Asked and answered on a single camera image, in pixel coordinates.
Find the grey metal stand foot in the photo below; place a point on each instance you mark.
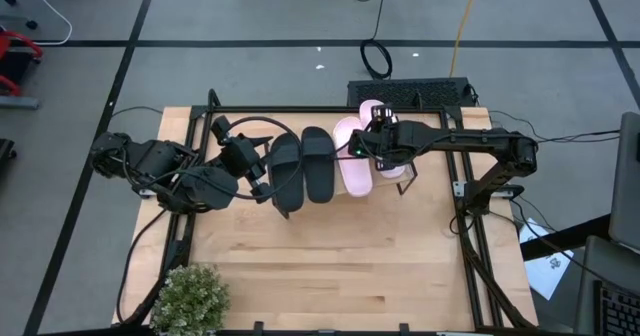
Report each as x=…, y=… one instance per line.
x=17, y=102

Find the red framed cart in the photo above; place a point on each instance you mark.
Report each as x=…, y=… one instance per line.
x=15, y=66

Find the green potted plant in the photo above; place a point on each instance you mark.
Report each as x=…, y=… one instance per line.
x=190, y=301

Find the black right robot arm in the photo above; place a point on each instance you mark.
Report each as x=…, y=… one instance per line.
x=475, y=138

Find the grey monitor back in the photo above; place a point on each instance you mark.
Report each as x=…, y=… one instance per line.
x=627, y=186

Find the grey laptop with keyboard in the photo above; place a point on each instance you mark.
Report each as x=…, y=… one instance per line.
x=615, y=286

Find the white paper sheet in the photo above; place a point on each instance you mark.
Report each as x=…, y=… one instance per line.
x=547, y=276

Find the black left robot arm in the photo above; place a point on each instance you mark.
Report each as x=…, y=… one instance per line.
x=155, y=158

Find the pink rubber slide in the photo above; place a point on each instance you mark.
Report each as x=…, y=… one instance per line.
x=395, y=170
x=356, y=176

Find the black aluminium table frame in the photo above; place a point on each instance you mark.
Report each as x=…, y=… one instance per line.
x=310, y=109

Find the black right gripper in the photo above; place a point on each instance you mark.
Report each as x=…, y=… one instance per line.
x=380, y=143

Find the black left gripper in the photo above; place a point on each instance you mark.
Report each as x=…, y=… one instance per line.
x=240, y=156

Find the black perforated computer case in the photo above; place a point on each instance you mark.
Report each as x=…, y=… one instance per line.
x=400, y=92

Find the black rubber slide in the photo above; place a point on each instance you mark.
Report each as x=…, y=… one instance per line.
x=318, y=166
x=287, y=176

